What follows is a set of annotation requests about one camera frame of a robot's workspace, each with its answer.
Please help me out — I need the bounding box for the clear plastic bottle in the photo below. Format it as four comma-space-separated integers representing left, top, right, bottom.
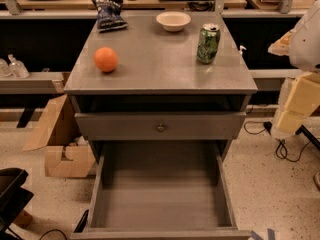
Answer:
8, 54, 29, 79

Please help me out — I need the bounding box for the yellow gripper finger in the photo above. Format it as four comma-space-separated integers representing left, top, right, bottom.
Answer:
271, 109, 307, 138
285, 73, 320, 116

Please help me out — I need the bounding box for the cardboard box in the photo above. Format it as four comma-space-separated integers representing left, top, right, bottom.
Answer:
23, 88, 95, 178

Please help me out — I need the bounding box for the white bowl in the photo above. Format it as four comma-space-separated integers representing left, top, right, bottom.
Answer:
156, 11, 191, 32

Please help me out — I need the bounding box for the green soda can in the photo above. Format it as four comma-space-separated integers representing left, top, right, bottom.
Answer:
197, 23, 221, 64

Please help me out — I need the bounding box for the grey open middle drawer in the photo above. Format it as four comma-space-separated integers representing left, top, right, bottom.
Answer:
71, 140, 250, 240

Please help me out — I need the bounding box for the orange fruit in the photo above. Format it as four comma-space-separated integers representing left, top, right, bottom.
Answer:
94, 47, 118, 72

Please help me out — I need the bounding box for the grey top drawer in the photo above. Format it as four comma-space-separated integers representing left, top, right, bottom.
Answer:
75, 112, 246, 141

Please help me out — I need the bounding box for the black chair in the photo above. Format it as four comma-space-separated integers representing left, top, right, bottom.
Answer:
0, 168, 33, 240

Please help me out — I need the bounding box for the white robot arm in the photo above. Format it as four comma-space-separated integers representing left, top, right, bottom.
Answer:
268, 0, 320, 139

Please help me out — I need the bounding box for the blue chip bag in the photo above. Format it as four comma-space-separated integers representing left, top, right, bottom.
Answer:
91, 0, 128, 31

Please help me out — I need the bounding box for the grey drawer cabinet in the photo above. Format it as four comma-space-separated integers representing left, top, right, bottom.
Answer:
65, 11, 257, 155

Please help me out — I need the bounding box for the white pump bottle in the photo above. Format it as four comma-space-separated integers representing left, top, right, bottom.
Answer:
239, 45, 247, 55

